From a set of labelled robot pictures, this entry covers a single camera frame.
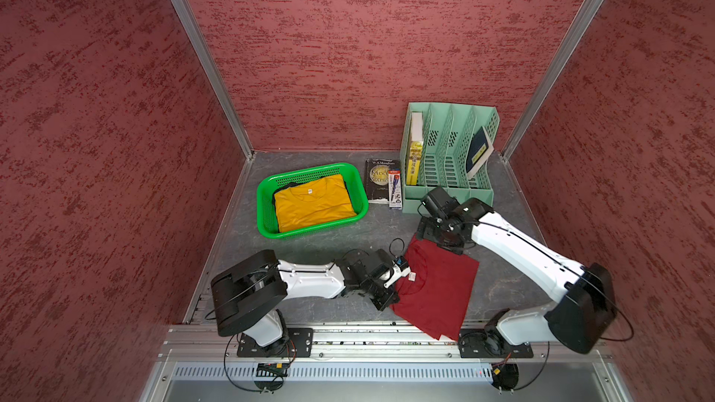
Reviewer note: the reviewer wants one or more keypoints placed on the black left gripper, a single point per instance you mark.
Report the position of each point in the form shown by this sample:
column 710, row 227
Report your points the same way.
column 390, row 296

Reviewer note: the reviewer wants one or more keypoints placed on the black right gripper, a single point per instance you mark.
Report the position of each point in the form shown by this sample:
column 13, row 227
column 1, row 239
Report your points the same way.
column 426, row 231

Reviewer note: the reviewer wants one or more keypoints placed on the red t-shirt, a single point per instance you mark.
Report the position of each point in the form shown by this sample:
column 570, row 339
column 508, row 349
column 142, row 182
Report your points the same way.
column 434, row 297

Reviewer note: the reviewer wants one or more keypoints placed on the yellow t-shirt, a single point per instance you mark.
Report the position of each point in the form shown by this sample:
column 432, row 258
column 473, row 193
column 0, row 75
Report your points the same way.
column 314, row 203

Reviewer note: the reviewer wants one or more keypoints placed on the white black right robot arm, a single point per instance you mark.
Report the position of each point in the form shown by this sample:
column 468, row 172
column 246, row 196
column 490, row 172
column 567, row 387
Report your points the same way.
column 582, row 302

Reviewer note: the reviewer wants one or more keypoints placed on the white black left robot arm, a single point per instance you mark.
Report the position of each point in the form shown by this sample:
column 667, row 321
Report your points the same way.
column 228, row 284

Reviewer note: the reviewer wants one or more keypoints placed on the green plastic basket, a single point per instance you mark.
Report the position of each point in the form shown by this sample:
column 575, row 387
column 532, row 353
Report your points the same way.
column 266, row 213

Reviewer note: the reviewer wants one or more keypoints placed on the red white pen box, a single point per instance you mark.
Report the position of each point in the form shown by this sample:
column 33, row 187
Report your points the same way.
column 394, row 190

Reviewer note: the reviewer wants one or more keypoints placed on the mint green file organizer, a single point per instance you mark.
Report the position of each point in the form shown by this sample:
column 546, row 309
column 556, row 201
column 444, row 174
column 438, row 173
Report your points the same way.
column 447, row 129

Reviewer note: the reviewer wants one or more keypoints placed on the dark blue book in organizer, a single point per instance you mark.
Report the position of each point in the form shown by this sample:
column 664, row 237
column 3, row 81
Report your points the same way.
column 478, row 153

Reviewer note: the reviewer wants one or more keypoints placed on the yellow white book in organizer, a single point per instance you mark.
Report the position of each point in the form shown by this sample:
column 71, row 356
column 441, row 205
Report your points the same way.
column 415, row 149

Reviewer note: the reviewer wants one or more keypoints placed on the black book with gold circle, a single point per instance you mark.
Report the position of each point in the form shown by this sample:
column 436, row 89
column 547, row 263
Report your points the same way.
column 376, row 178

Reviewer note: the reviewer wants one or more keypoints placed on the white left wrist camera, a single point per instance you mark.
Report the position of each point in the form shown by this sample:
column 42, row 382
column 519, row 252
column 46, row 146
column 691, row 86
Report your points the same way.
column 399, row 270

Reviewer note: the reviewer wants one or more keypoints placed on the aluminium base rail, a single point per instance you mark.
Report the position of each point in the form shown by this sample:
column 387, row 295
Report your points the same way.
column 358, row 352

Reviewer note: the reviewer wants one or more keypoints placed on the right aluminium corner post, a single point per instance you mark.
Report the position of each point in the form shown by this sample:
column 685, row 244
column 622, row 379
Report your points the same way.
column 573, row 36

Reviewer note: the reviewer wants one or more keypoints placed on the aluminium corner post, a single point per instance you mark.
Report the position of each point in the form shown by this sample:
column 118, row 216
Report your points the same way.
column 573, row 36
column 198, row 42

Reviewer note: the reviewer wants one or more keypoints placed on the left aluminium corner post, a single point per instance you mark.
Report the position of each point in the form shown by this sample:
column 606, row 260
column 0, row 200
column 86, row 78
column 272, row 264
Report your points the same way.
column 198, row 42

